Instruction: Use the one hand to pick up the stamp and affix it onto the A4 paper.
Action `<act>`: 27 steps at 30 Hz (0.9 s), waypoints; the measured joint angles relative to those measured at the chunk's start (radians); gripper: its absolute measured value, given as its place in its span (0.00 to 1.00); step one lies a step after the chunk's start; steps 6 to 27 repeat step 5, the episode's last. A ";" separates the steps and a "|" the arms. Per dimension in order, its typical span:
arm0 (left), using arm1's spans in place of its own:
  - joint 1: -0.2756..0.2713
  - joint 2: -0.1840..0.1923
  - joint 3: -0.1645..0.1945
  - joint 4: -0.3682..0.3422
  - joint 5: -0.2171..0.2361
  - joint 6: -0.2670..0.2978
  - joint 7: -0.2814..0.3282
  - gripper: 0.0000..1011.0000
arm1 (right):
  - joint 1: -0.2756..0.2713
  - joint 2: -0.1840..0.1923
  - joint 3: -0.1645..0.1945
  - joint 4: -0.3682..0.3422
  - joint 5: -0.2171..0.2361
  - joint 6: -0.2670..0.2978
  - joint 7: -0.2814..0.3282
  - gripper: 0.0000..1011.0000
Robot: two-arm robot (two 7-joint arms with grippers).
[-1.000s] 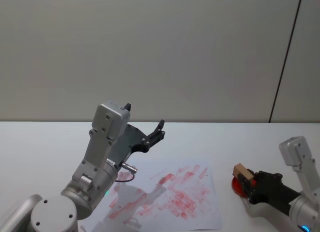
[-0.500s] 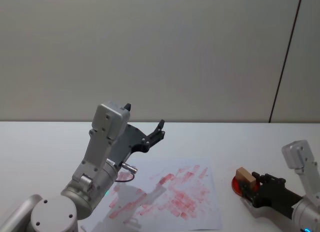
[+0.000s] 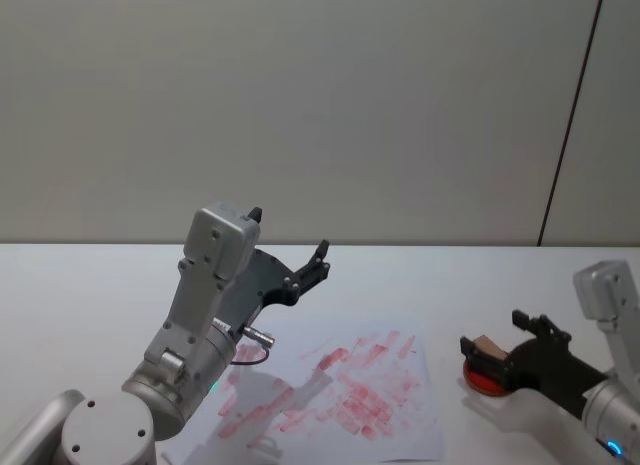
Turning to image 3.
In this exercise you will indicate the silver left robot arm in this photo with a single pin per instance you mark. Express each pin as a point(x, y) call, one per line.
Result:
point(200, 295)

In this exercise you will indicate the small wooden stamp block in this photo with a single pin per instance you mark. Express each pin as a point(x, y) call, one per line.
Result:
point(492, 346)

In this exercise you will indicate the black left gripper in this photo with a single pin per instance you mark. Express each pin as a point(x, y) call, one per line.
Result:
point(260, 280)

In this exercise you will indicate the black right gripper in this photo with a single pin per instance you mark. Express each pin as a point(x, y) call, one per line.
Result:
point(550, 370)

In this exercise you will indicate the white paper with red marks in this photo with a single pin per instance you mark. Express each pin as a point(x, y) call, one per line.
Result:
point(370, 385)

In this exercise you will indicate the round red ink pad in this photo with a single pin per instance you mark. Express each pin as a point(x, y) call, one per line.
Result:
point(479, 384)

